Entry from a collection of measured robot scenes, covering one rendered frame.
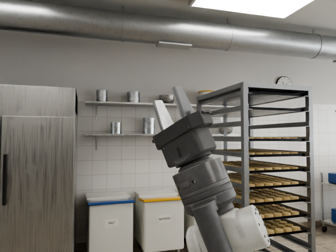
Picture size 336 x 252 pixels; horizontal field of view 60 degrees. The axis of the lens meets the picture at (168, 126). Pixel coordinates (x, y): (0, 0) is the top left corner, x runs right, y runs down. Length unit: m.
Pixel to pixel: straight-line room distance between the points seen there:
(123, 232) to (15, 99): 1.89
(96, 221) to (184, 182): 3.17
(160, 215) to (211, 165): 3.26
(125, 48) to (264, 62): 2.29
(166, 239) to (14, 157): 1.97
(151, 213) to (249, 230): 3.24
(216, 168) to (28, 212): 2.98
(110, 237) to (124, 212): 0.32
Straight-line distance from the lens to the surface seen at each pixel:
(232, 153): 1.81
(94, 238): 3.66
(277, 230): 1.91
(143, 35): 3.39
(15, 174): 3.32
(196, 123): 0.46
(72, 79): 4.22
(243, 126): 1.65
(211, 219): 0.44
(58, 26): 3.34
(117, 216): 3.62
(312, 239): 2.02
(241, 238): 0.47
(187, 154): 0.47
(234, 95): 1.80
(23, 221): 3.38
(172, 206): 3.74
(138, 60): 4.35
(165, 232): 3.79
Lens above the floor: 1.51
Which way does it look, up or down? 2 degrees up
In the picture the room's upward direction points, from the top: straight up
